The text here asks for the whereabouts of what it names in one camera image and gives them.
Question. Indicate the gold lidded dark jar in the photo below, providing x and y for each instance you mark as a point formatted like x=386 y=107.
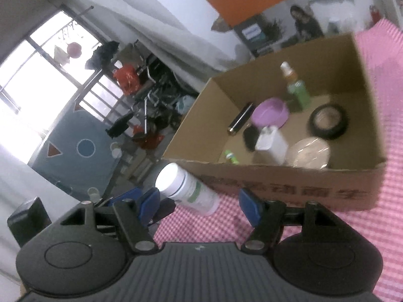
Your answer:
x=310 y=154

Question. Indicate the white bottle with green label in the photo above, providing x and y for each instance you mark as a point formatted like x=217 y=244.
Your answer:
x=189 y=188

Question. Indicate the white charger plug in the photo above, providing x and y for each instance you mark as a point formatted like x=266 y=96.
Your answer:
x=272 y=144

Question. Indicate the red plastic bag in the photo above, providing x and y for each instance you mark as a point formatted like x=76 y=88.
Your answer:
x=127 y=78

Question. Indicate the brown cardboard box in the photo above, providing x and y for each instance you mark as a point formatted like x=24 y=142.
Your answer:
x=220 y=100

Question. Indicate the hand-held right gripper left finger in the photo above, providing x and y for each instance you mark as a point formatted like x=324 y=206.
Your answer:
x=148 y=204

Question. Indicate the white bedding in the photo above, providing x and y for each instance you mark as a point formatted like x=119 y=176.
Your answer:
x=19 y=179

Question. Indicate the white sheet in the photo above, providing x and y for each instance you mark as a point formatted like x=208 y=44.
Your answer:
x=176 y=28

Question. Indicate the small green bottle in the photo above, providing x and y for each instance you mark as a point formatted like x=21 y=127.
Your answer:
x=231 y=157

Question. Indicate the dark hanging cloth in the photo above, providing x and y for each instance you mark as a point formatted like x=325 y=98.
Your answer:
x=104 y=53

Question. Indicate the green dropper bottle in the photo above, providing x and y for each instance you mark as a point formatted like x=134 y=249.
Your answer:
x=296 y=88

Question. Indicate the black cylinder tube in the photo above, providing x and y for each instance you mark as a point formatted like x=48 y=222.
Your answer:
x=241 y=118

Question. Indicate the white hanging ornament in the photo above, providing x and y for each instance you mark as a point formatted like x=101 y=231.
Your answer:
x=61 y=55

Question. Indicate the metal window railing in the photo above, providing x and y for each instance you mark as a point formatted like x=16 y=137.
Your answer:
x=94 y=97

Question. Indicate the small red bag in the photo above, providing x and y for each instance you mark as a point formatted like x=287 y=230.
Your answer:
x=146 y=138

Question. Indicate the black round compact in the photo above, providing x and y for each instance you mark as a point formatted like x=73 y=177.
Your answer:
x=329 y=121

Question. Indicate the pink checked tablecloth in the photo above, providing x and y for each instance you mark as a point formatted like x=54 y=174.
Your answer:
x=377 y=242

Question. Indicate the blue board with shapes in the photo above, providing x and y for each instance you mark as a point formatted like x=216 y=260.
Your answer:
x=78 y=148

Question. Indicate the pink hanging ball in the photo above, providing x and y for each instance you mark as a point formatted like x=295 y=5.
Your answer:
x=74 y=49

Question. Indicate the small dark cloth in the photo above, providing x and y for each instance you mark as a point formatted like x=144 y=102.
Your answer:
x=118 y=125

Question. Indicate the wheelchair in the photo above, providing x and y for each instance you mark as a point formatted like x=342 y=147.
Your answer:
x=157 y=94

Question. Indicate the purple round lid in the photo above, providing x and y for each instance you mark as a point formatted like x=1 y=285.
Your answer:
x=270 y=113

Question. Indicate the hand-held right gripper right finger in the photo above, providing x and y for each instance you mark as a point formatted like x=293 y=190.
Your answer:
x=250 y=208

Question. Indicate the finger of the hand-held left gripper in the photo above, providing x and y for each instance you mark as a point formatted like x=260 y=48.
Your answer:
x=126 y=196
x=165 y=210

